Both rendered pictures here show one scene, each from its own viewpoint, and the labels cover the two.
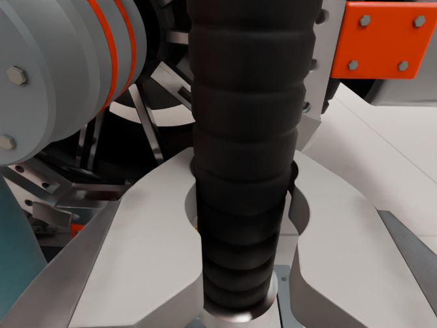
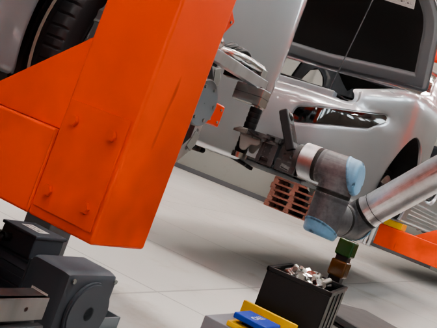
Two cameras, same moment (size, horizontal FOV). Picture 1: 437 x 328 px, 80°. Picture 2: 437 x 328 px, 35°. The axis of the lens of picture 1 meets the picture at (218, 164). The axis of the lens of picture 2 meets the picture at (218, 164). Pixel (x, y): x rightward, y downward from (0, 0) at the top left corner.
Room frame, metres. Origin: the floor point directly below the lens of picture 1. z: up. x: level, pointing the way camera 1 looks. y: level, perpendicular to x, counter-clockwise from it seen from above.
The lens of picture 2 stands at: (-0.74, 1.72, 0.74)
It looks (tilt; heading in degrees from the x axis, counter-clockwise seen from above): 1 degrees down; 297
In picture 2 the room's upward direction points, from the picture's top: 21 degrees clockwise
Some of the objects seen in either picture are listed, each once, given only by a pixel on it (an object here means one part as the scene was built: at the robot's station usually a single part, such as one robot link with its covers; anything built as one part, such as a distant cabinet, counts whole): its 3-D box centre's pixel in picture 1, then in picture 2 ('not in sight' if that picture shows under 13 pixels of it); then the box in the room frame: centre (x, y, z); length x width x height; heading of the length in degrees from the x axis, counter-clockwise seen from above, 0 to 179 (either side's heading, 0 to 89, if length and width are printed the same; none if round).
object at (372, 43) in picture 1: (367, 39); (205, 110); (0.32, -0.16, 0.85); 0.09 x 0.08 x 0.07; 88
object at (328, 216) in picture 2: not in sight; (327, 215); (-0.21, -0.01, 0.69); 0.12 x 0.09 x 0.12; 77
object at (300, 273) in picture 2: not in sight; (301, 299); (-0.32, 0.30, 0.51); 0.20 x 0.14 x 0.13; 97
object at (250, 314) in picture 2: not in sight; (255, 323); (-0.31, 0.50, 0.47); 0.07 x 0.07 x 0.02; 88
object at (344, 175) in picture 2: not in sight; (338, 172); (-0.20, 0.00, 0.80); 0.12 x 0.09 x 0.10; 178
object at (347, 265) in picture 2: not in sight; (339, 268); (-0.33, 0.13, 0.59); 0.04 x 0.04 x 0.04; 88
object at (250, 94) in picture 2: not in sight; (251, 94); (0.11, -0.01, 0.93); 0.09 x 0.05 x 0.05; 178
